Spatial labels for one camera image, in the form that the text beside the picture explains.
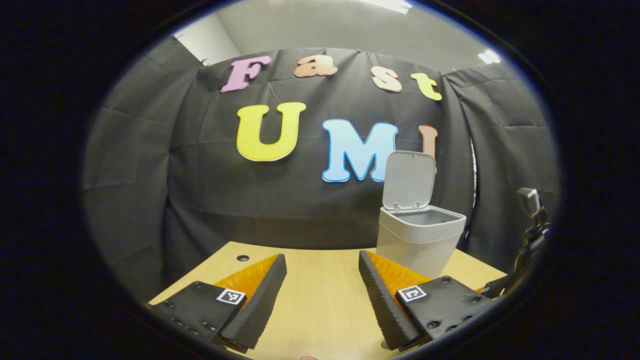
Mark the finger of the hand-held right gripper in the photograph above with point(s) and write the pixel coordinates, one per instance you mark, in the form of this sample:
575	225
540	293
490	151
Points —
483	289

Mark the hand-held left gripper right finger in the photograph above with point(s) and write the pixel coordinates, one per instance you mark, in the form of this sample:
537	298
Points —
382	305

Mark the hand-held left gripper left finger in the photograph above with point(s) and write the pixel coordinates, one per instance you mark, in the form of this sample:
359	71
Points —
262	305

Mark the grey desktop garbage bin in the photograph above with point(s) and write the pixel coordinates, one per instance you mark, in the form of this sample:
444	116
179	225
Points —
415	245

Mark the wooden desktop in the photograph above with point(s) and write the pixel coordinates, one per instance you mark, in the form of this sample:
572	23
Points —
320	300

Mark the small ceiling light panel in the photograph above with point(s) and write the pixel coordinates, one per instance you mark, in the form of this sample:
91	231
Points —
489	56

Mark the large ceiling light panel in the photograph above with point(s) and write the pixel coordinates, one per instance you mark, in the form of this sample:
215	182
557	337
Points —
387	5

